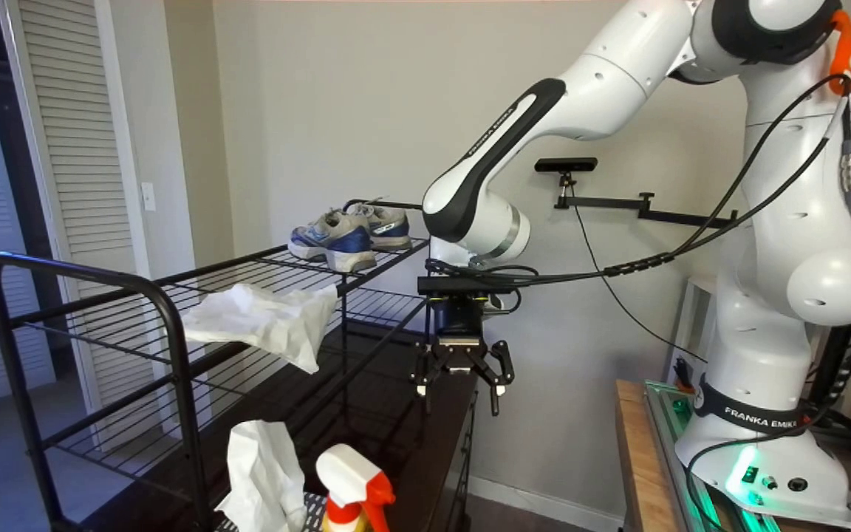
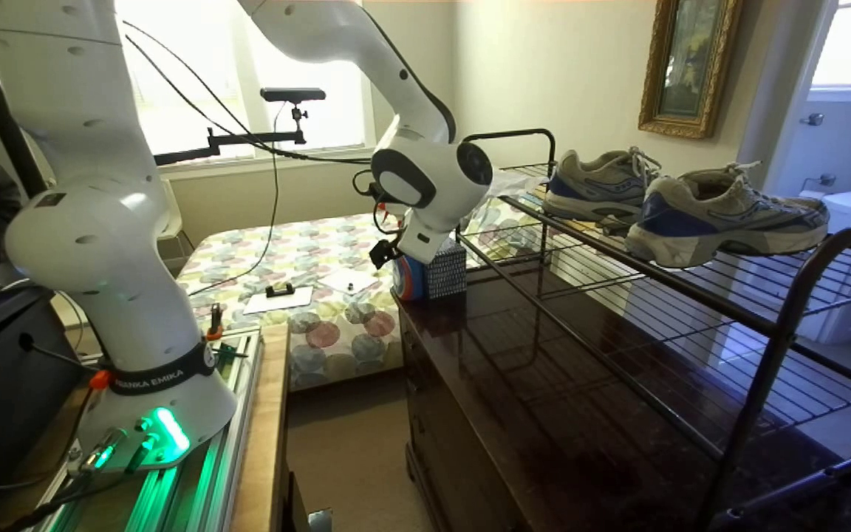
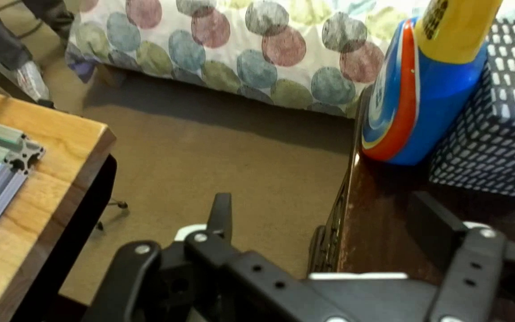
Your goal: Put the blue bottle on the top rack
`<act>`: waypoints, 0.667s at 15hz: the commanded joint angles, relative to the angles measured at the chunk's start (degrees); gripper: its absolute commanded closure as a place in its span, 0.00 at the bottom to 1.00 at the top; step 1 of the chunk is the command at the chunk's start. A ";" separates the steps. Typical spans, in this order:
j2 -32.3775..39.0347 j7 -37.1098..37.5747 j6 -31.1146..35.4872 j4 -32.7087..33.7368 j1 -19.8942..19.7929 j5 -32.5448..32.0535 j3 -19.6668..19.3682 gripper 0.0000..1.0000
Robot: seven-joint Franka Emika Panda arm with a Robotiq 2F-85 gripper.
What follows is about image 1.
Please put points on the white plastic bag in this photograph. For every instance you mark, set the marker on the white plastic bag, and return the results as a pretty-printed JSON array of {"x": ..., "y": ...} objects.
[{"x": 265, "y": 319}]

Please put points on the grey blue sneaker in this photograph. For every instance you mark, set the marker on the grey blue sneaker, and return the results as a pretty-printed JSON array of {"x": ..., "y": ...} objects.
[
  {"x": 385, "y": 225},
  {"x": 332, "y": 239}
]

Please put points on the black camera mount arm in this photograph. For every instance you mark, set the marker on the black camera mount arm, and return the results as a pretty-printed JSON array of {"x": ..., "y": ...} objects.
[{"x": 642, "y": 207}]

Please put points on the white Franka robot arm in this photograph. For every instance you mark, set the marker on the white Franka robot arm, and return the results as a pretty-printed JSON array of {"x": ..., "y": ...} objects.
[{"x": 769, "y": 247}]

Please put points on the white louvered closet door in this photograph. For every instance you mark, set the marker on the white louvered closet door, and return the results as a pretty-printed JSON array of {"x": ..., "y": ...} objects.
[{"x": 81, "y": 188}]

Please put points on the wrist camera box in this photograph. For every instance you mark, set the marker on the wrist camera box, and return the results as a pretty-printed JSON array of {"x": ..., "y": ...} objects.
[{"x": 472, "y": 285}]

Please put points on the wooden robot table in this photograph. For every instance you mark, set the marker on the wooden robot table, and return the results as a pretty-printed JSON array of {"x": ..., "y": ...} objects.
[{"x": 642, "y": 462}]

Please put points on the blue spray bottle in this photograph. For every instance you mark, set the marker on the blue spray bottle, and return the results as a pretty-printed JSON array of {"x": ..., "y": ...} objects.
[{"x": 352, "y": 491}]

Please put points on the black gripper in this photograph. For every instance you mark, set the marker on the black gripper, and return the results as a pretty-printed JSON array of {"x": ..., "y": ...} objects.
[{"x": 460, "y": 335}]

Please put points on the black metal shoe rack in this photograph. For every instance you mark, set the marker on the black metal shoe rack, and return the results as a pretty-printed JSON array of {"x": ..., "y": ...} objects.
[{"x": 162, "y": 343}]

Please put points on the black exterior camera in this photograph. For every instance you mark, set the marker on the black exterior camera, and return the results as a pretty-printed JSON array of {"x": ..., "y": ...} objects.
[{"x": 567, "y": 162}]

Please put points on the white wall light switch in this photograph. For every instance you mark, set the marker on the white wall light switch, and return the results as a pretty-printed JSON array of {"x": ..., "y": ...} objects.
[{"x": 150, "y": 195}]

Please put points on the dark wooden dresser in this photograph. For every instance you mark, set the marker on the dark wooden dresser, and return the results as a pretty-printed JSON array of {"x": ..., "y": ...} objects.
[{"x": 398, "y": 445}]

